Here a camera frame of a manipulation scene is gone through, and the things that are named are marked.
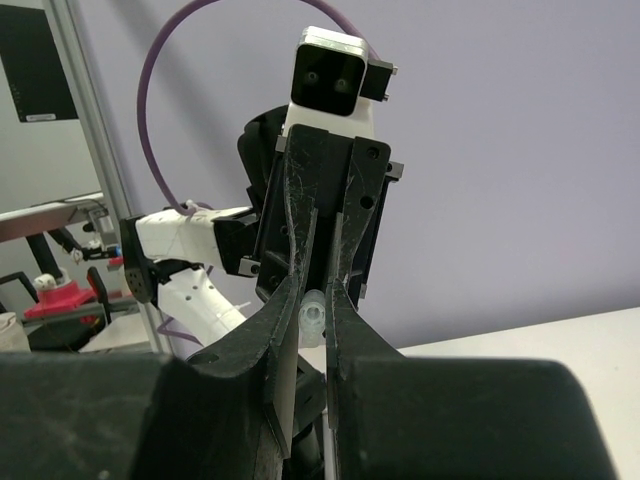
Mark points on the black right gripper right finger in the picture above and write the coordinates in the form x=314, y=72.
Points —
x=400, y=417

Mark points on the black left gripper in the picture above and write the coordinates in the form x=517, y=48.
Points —
x=315, y=176

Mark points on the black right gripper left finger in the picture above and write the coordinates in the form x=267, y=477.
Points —
x=227, y=413

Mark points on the clear pen cap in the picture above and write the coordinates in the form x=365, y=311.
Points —
x=312, y=319

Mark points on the red background robot base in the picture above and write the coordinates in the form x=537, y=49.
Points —
x=61, y=298

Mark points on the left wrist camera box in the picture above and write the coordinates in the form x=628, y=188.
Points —
x=336, y=80

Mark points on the black wall panel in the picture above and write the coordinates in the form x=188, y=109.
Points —
x=33, y=68

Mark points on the aluminium frame post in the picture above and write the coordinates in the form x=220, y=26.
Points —
x=84, y=87

